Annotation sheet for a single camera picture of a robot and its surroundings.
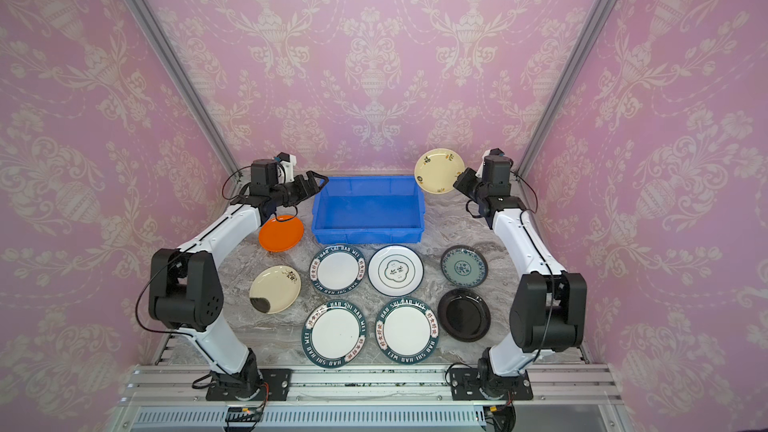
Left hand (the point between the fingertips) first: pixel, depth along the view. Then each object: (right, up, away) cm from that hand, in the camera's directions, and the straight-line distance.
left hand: (321, 183), depth 89 cm
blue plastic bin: (+13, -9, +17) cm, 23 cm away
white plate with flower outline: (+22, -27, +5) cm, 36 cm away
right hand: (+41, +3, -3) cm, 41 cm away
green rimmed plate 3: (+25, -41, -8) cm, 49 cm away
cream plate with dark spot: (-14, -32, -1) cm, 35 cm away
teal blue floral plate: (+44, -26, +5) cm, 52 cm away
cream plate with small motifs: (+35, +4, 0) cm, 35 cm away
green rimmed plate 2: (+5, -42, -8) cm, 43 cm away
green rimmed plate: (+4, -27, +6) cm, 28 cm away
